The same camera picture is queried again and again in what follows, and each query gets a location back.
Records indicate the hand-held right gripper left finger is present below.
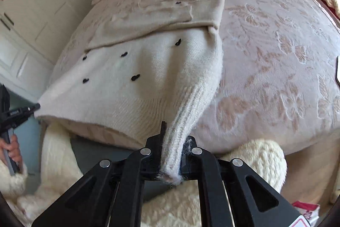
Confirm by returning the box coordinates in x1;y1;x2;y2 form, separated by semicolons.
31;121;167;227

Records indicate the red and white bag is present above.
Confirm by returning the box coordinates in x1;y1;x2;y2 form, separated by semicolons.
292;200;321;227

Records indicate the person's left hand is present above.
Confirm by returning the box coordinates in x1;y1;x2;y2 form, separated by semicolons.
0;134;22;167

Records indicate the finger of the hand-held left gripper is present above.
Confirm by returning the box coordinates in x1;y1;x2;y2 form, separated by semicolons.
7;103;41;121

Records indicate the pink floral blanket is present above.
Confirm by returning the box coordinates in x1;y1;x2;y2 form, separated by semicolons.
50;0;340;161

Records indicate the white wardrobe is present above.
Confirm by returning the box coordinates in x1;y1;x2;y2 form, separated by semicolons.
0;0;102;106

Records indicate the beige knit sweater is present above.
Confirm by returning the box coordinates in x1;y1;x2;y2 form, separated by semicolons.
34;0;226;185

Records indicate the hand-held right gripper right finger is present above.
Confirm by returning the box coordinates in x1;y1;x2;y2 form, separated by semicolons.
182;136;312;227

